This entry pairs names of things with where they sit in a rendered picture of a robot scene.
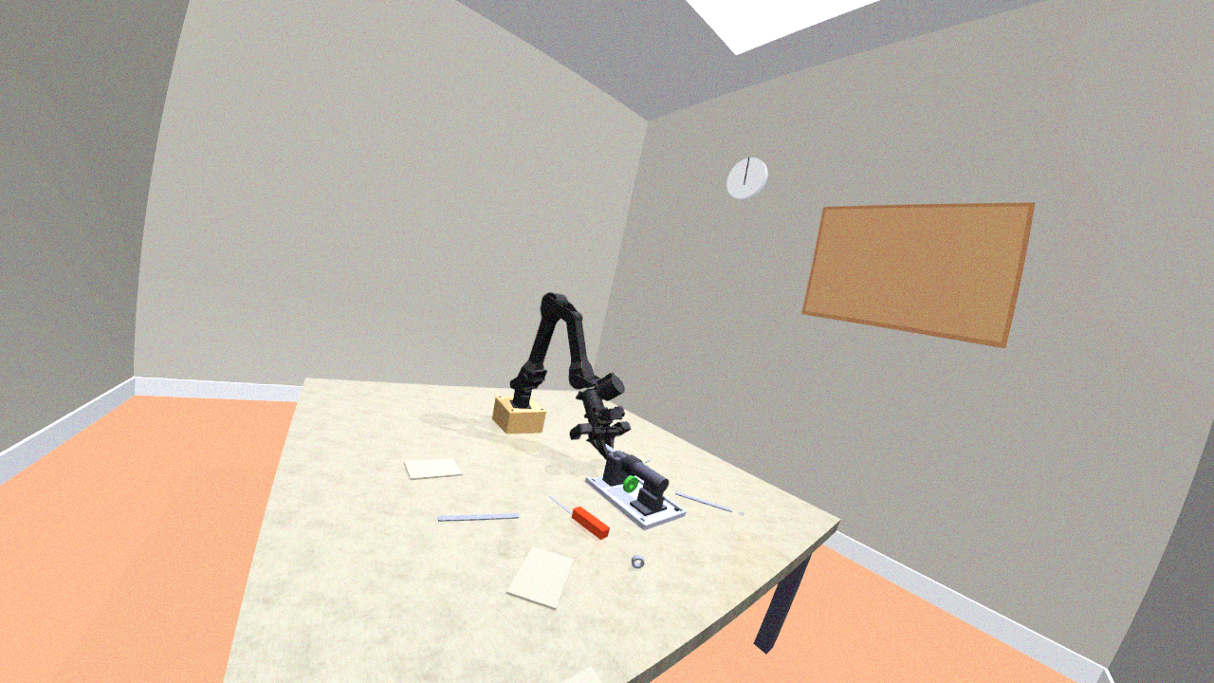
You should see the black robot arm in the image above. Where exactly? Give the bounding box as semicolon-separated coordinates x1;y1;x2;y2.
510;292;625;425

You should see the red-handled screwdriver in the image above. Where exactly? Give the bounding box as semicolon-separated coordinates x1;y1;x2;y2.
548;495;609;540

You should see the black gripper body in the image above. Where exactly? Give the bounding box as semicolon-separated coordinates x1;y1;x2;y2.
571;404;632;440

